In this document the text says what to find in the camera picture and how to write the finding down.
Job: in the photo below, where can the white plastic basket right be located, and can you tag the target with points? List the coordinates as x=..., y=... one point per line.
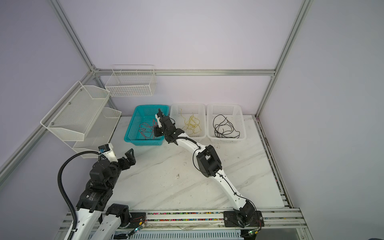
x=225, y=123

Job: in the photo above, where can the white mesh shelf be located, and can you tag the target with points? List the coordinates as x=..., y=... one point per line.
x=101, y=132
x=72, y=118

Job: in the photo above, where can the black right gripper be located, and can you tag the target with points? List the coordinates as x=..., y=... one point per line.
x=156, y=130

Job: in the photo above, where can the white wire wall basket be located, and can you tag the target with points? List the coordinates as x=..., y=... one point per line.
x=132, y=81

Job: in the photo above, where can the white plastic basket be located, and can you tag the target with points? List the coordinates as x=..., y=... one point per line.
x=191, y=118
x=225, y=123

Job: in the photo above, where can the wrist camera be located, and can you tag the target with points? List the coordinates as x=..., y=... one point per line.
x=159, y=118
x=107, y=152

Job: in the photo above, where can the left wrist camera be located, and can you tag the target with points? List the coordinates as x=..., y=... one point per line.
x=107, y=152

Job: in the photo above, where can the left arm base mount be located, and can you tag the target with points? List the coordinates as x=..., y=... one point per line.
x=132, y=220

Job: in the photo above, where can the white plastic basket middle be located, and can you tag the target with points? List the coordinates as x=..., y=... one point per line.
x=191, y=118

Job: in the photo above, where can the white mesh upper shelf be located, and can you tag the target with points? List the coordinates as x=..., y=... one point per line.
x=72, y=118

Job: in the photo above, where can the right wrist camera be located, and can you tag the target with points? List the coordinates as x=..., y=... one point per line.
x=159, y=118

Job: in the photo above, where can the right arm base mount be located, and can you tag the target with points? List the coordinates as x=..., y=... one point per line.
x=246, y=216

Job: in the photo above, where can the teal plastic basket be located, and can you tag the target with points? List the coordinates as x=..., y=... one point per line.
x=140, y=131

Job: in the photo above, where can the front rail with cables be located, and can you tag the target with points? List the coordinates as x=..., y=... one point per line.
x=204, y=224

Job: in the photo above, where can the white mesh lower shelf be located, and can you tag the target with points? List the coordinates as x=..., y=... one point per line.
x=101, y=132

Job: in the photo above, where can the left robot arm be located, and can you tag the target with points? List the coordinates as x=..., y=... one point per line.
x=91, y=215

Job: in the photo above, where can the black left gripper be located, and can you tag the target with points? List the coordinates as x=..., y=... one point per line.
x=130, y=158

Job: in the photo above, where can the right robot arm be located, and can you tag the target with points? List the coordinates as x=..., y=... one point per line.
x=207, y=162

